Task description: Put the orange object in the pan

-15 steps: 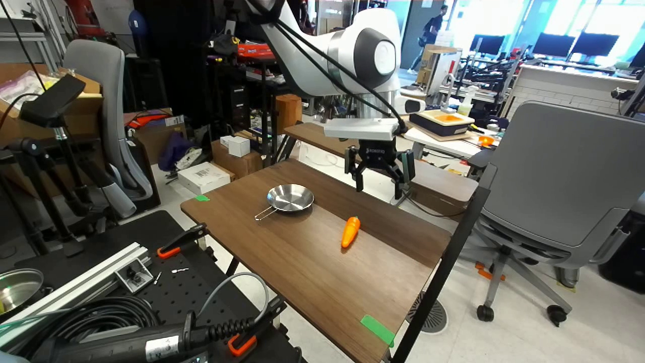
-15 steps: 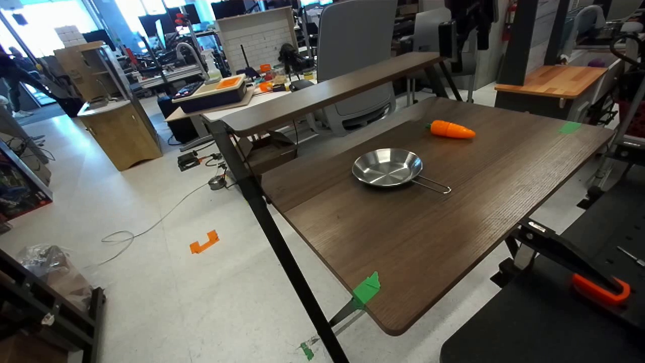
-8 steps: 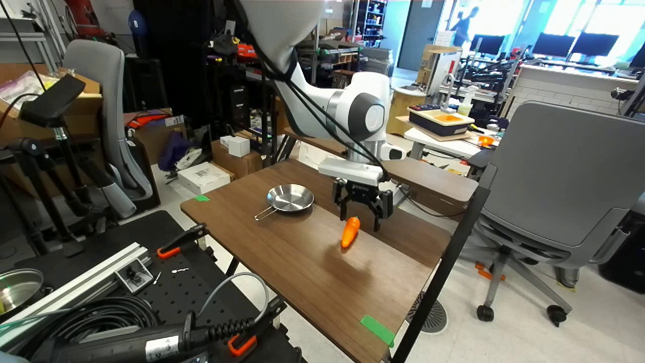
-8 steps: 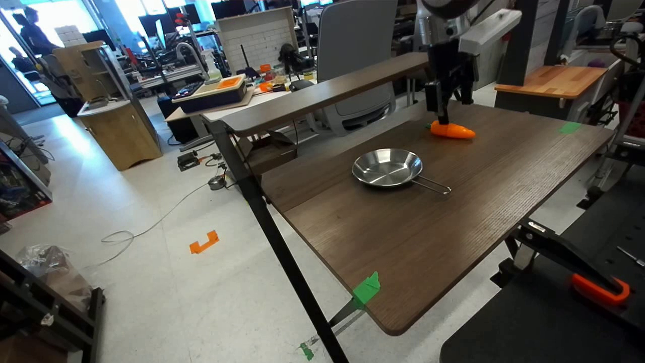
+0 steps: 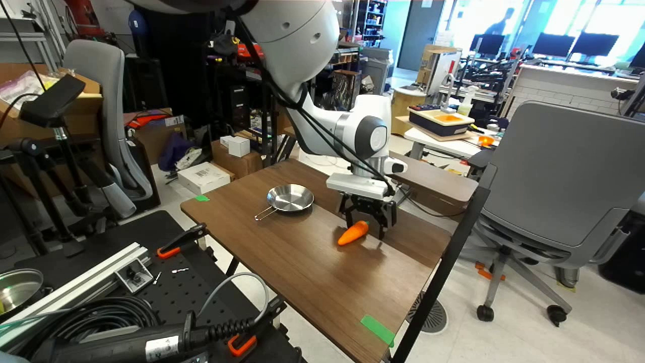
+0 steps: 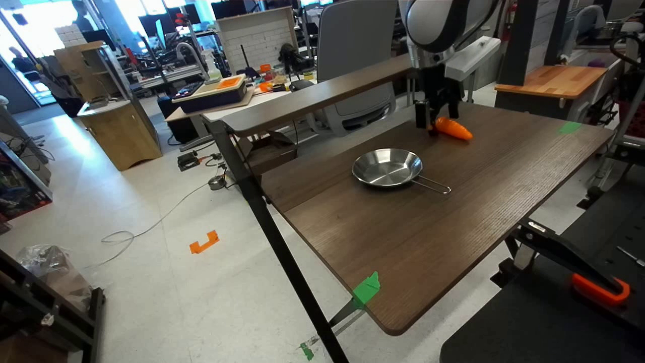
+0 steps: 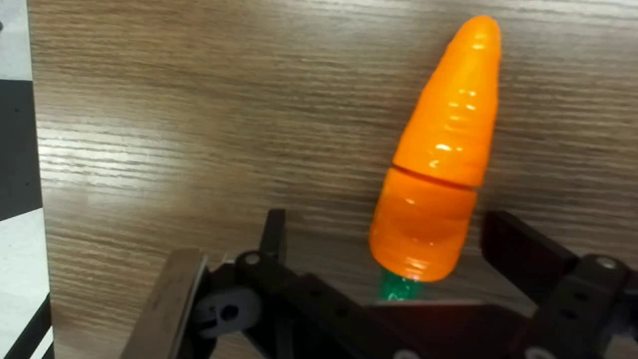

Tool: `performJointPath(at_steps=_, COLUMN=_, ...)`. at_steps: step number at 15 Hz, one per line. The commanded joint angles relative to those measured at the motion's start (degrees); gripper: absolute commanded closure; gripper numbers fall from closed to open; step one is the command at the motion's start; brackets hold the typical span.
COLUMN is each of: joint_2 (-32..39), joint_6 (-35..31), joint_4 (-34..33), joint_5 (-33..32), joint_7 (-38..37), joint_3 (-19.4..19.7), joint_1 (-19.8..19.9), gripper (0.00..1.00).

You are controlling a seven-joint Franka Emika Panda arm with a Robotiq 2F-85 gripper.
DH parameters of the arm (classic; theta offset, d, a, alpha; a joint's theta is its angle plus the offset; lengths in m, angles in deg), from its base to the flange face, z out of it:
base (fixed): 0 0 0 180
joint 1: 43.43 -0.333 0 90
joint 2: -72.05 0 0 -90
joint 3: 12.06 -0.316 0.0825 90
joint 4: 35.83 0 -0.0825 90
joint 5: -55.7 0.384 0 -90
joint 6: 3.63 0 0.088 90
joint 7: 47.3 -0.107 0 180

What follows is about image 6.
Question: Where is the white side table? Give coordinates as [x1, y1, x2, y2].
[165, 87, 290, 148]

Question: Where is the clear plastic bag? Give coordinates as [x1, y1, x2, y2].
[19, 243, 94, 314]

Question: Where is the black perforated breadboard table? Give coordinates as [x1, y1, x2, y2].
[439, 168, 645, 363]

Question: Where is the white floor cable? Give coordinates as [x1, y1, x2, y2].
[98, 179, 211, 267]

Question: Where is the raised wooden shelf board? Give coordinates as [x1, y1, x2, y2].
[220, 52, 419, 137]

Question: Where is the light wooden cabinet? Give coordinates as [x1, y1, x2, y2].
[75, 97, 165, 173]

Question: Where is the black power strip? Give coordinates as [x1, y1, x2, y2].
[175, 150, 204, 173]

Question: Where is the orange floor tape mark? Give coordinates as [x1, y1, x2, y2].
[188, 228, 222, 257]

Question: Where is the tall cardboard box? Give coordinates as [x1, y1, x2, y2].
[52, 40, 113, 106]

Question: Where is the cluttered storage shelf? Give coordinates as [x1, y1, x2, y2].
[0, 104, 56, 225]

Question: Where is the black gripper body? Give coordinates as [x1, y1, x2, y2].
[409, 61, 467, 113]

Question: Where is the small orange object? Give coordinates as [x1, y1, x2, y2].
[256, 63, 279, 95]

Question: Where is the white spray bottle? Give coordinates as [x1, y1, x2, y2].
[201, 48, 223, 84]

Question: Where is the black pillar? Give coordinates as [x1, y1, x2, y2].
[502, 0, 540, 87]

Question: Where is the black metal equipment stand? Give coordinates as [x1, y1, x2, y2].
[581, 13, 645, 209]

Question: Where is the orange toy carrot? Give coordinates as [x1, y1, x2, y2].
[431, 115, 476, 143]

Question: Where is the butcher block wooden table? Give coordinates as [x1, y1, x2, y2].
[493, 63, 611, 119]

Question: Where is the orange handled black clamp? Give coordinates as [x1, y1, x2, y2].
[511, 218, 634, 312]

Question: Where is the black metal table leg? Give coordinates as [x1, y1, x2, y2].
[205, 119, 351, 363]

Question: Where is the grey wrist camera bar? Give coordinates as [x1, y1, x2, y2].
[444, 35, 504, 84]

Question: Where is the small silver frying pan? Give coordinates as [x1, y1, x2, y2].
[348, 146, 455, 197]

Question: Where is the white pegboard panel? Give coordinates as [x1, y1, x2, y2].
[215, 7, 298, 75]

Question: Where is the black tray with orange contents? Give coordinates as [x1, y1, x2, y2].
[171, 72, 250, 115]

